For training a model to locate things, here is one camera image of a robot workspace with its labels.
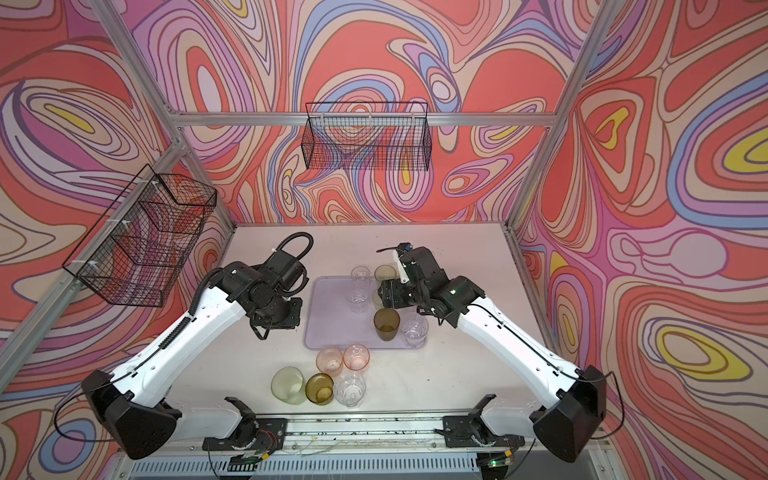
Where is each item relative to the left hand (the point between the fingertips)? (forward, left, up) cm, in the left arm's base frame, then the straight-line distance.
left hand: (299, 321), depth 74 cm
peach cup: (-4, -5, -16) cm, 18 cm away
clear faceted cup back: (+7, -30, -18) cm, 36 cm away
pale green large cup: (-10, +5, -17) cm, 21 cm away
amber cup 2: (-11, -3, -18) cm, 21 cm away
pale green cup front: (+3, -20, +5) cm, 20 cm away
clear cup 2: (-11, -12, -18) cm, 24 cm away
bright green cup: (+24, -21, -12) cm, 34 cm away
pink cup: (-3, -13, -16) cm, 21 cm away
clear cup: (+16, -12, -17) cm, 27 cm away
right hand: (+6, -24, +2) cm, 25 cm away
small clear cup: (+25, -13, -15) cm, 32 cm away
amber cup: (+5, -22, -12) cm, 25 cm away
